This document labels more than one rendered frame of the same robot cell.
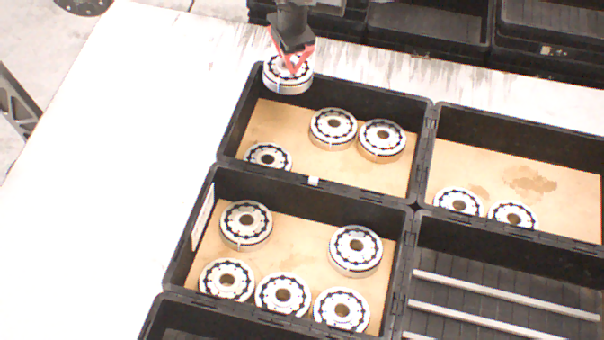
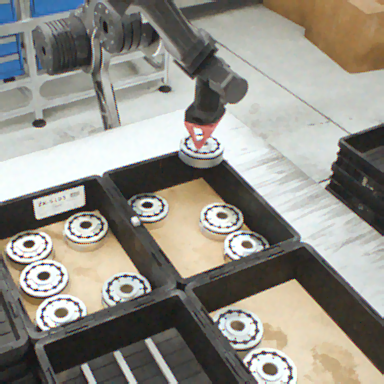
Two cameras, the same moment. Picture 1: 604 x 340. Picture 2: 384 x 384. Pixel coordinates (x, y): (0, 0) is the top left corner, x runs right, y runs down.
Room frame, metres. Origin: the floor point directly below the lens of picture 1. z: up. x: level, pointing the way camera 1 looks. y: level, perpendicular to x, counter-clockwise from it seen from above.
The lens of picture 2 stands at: (0.42, -0.77, 1.75)
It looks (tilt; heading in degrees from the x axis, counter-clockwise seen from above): 44 degrees down; 56
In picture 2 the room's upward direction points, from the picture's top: straight up
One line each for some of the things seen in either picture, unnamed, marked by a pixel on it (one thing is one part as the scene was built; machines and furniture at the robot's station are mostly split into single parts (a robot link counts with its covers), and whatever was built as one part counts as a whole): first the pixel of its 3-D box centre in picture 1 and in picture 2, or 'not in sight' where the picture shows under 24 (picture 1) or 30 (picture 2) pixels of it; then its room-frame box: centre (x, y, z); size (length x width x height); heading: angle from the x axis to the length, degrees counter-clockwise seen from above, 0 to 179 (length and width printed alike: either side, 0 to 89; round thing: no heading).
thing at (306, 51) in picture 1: (291, 50); (202, 128); (1.15, 0.05, 1.05); 0.07 x 0.07 x 0.09; 29
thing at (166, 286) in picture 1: (293, 248); (70, 248); (0.77, 0.00, 0.92); 0.40 x 0.30 x 0.02; 82
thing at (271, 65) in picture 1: (288, 67); (202, 145); (1.15, 0.05, 1.00); 0.10 x 0.10 x 0.01
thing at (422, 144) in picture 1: (328, 130); (195, 207); (1.06, -0.05, 0.92); 0.40 x 0.30 x 0.02; 82
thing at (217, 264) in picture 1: (226, 281); (29, 246); (0.72, 0.11, 0.86); 0.10 x 0.10 x 0.01
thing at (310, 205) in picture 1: (291, 263); (72, 265); (0.77, 0.00, 0.87); 0.40 x 0.30 x 0.11; 82
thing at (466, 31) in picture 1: (421, 46); not in sight; (2.08, -0.36, 0.31); 0.40 x 0.30 x 0.34; 84
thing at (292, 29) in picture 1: (291, 19); (207, 97); (1.16, 0.05, 1.12); 0.10 x 0.07 x 0.07; 29
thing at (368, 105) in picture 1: (326, 147); (193, 224); (1.06, -0.05, 0.87); 0.40 x 0.30 x 0.11; 82
